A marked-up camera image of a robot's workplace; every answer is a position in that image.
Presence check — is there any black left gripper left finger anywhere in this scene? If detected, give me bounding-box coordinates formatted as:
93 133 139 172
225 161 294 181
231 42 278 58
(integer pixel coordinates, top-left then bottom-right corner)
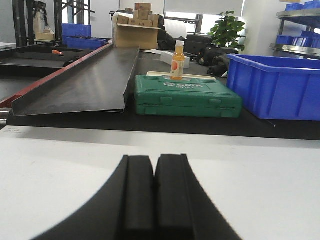
36 155 155 240

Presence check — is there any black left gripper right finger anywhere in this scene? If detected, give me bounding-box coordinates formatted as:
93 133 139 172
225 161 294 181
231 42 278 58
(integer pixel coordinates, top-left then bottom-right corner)
155 154 240 240

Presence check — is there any beige plastic tray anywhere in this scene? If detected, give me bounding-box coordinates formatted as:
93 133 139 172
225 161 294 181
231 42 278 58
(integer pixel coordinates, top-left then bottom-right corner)
146 71 216 80

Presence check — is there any green SATA tool case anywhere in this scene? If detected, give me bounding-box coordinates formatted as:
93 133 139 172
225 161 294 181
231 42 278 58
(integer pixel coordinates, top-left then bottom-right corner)
134 75 243 118

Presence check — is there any black metal chute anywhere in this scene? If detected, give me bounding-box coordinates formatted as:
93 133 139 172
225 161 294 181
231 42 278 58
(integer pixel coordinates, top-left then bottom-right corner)
11 45 140 117

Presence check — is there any orange juice bottle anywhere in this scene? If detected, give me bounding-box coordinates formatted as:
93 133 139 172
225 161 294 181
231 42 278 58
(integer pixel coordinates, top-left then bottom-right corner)
170 40 185 80

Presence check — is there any large blue plastic bin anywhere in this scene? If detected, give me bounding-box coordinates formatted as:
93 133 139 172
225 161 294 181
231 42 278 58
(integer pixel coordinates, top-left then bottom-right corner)
227 54 320 121

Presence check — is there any white foam block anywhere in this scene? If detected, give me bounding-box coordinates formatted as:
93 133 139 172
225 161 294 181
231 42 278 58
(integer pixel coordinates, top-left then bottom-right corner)
160 51 190 69

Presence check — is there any black bags pile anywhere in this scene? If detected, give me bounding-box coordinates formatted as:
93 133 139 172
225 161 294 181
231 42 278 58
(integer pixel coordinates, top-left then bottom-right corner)
196 46 239 77

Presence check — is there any large open cardboard box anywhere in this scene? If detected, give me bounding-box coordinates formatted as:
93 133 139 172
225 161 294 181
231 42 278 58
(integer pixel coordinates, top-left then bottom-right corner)
113 23 160 50

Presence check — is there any green potted plant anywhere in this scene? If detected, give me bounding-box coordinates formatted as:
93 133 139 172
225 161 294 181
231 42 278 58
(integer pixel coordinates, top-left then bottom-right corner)
208 10 247 51

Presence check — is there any blue crate far left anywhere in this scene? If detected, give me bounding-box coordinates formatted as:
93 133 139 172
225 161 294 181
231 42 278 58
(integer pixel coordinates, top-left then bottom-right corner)
62 23 109 51

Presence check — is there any metal shelving rack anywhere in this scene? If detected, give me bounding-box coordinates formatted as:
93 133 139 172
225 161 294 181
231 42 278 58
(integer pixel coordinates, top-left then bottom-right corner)
270 0 320 60

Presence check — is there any orange handled tool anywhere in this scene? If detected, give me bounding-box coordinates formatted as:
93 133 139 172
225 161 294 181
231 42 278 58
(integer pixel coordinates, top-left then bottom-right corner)
52 49 64 56

